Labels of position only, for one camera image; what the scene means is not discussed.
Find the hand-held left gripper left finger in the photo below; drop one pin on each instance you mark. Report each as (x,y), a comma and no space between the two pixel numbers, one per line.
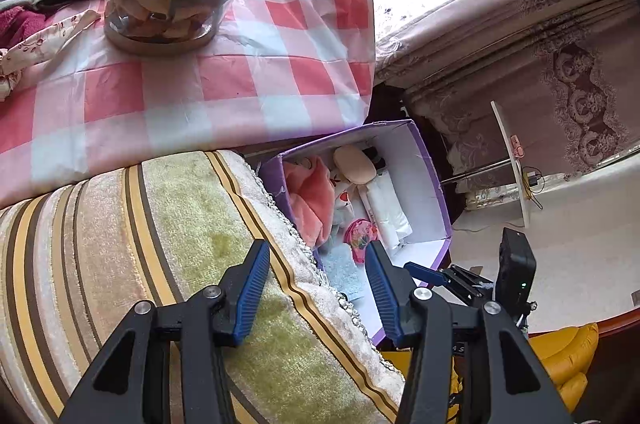
(252,289)

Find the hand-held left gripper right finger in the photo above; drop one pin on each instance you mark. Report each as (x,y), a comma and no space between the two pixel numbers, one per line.
(382,294)

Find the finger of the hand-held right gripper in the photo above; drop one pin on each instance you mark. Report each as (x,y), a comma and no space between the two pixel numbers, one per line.
(422,273)

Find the light blue terry sock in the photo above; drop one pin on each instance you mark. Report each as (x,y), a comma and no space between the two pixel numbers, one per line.
(342,271)

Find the purple cardboard box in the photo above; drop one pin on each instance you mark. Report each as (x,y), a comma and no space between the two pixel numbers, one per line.
(425,184)

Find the pink fleece cloth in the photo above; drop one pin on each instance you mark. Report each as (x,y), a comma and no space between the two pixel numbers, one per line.
(310,199)

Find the round beige sponge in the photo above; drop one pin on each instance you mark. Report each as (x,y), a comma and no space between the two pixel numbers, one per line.
(355,166)

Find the pink printed round pouch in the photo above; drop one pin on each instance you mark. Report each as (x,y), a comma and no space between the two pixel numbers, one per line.
(362,236)

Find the white folded cloth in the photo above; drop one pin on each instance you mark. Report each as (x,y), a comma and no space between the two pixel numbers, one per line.
(387,209)

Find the white cloth with red print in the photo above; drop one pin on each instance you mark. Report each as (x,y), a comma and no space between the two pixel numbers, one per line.
(344,199)

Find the metal rod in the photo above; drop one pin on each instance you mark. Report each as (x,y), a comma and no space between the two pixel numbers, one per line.
(480,170)

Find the white standing board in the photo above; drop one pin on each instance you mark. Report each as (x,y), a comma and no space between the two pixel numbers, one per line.
(510,163)

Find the small pink clip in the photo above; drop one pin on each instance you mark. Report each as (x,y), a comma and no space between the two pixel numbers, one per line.
(517,147)

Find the striped plush cushion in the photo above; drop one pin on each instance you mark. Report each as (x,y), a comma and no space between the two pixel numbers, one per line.
(125,229)

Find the mauve patterned curtain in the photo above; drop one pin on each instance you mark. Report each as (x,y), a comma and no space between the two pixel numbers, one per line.
(575,78)

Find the pink white checkered tablecloth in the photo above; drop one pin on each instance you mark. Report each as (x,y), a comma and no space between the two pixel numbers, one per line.
(175,93)

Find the white floral cloth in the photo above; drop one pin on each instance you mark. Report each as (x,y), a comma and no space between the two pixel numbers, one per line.
(45,41)

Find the maroon knit cloth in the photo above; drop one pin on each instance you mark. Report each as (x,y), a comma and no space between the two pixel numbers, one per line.
(20,26)

